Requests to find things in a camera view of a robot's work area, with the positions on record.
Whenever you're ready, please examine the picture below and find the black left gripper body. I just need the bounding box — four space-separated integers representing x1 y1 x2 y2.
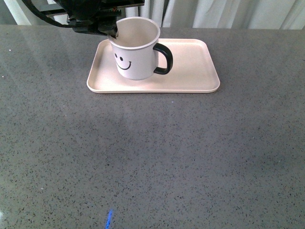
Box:
40 0 145 35

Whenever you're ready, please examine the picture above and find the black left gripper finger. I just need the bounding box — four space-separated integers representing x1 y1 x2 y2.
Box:
104 23 119 39

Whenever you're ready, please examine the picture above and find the white smiley mug black handle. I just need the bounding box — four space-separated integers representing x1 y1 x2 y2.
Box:
108 17 173 81

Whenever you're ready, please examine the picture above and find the white pleated curtain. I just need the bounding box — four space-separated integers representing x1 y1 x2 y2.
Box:
0 0 305 30

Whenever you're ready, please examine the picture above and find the pale pink rectangular tray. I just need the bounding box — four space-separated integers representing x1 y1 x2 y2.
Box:
87 39 220 94

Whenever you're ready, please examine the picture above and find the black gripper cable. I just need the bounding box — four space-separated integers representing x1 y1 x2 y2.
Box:
21 0 72 29

